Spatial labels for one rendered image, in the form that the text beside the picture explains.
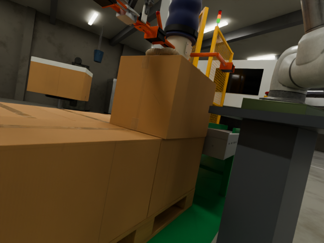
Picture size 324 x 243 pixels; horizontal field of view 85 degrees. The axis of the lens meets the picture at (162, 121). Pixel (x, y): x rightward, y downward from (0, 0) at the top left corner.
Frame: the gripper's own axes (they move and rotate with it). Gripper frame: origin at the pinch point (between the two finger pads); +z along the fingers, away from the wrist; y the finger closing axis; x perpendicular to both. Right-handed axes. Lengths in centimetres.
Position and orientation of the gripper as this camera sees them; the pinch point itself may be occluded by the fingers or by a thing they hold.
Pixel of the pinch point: (136, 18)
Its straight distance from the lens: 96.4
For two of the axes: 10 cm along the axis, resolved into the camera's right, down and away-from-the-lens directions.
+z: -1.9, 9.8, 0.6
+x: -5.5, -0.6, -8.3
